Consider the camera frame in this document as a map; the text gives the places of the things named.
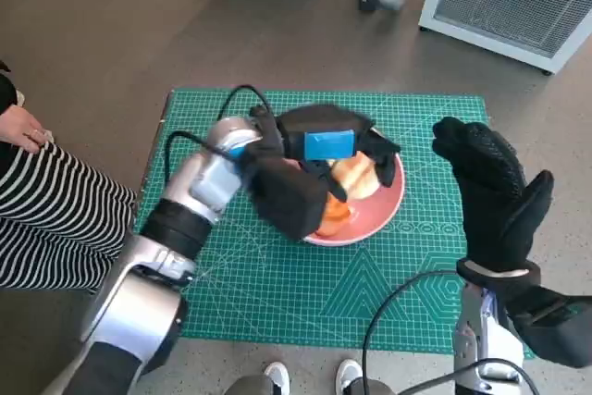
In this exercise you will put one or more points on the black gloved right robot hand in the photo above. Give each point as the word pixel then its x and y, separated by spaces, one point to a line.
pixel 495 201

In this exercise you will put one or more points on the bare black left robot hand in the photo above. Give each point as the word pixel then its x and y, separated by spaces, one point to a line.
pixel 324 122

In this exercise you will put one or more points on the person's hand with ring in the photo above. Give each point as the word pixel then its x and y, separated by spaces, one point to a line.
pixel 23 129

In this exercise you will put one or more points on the round toy bread bun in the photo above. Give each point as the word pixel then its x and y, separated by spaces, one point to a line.
pixel 358 177

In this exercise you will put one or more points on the long striped toy bread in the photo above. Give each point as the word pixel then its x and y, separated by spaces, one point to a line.
pixel 335 219

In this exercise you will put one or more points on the pink bowl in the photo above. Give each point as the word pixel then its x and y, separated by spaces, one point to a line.
pixel 384 210

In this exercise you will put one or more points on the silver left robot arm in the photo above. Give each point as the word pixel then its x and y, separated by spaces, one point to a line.
pixel 139 302

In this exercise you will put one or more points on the green cutting mat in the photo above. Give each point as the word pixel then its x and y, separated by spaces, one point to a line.
pixel 259 284

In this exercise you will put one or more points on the grey leg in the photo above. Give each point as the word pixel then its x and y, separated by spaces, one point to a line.
pixel 370 388
pixel 250 386

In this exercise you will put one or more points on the white shoe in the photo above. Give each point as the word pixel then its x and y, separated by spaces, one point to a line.
pixel 349 373
pixel 276 374

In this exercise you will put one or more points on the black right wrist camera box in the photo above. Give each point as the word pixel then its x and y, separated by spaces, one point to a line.
pixel 555 325

